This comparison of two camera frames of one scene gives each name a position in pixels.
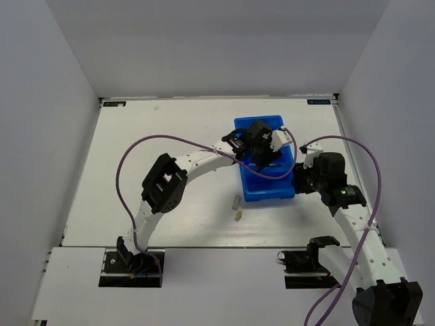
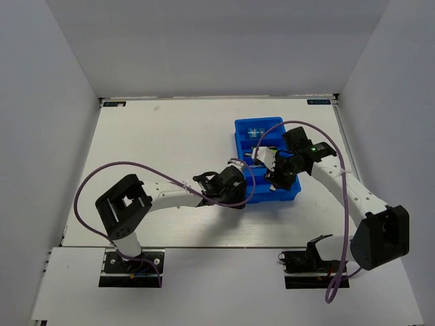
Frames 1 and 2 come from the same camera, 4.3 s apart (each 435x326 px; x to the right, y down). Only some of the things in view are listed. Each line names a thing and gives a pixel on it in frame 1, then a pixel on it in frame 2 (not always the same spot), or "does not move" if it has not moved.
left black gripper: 262,161 -> 240,195
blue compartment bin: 257,187 does not move
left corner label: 114,103 does not move
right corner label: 318,101 does not move
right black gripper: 299,177 -> 274,177
